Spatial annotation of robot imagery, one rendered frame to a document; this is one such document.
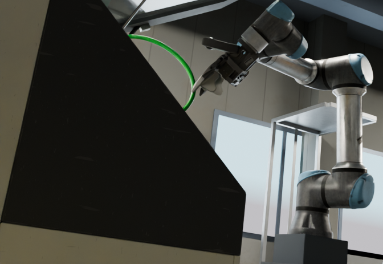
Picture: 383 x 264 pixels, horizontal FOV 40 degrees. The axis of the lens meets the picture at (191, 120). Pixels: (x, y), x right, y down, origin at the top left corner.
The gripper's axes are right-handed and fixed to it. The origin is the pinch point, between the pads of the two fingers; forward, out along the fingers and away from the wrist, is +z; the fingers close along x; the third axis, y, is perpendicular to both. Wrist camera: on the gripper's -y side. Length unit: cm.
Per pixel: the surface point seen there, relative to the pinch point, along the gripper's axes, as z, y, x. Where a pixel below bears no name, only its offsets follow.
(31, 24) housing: 13, -28, -43
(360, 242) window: 38, 105, 397
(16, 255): 47, 13, -50
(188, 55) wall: 23, -123, 297
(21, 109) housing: 27, -13, -46
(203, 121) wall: 54, -70, 299
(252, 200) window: 75, 9, 320
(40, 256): 45, 16, -47
